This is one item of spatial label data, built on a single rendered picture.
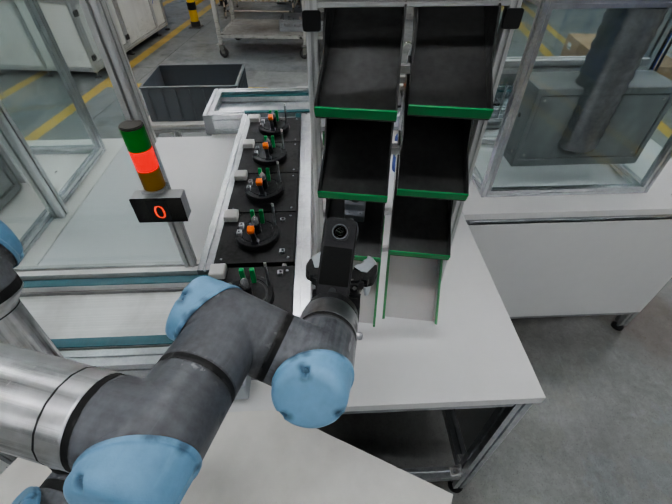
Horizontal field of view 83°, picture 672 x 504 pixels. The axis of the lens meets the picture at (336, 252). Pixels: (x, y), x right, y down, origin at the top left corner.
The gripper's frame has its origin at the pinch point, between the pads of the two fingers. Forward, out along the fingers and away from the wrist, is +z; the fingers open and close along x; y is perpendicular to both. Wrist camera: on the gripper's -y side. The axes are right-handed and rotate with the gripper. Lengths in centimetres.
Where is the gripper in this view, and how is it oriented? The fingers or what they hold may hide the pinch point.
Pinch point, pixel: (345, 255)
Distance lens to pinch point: 67.7
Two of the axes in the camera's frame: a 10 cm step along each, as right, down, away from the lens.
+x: 9.9, 0.9, -0.9
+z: 1.2, -3.2, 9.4
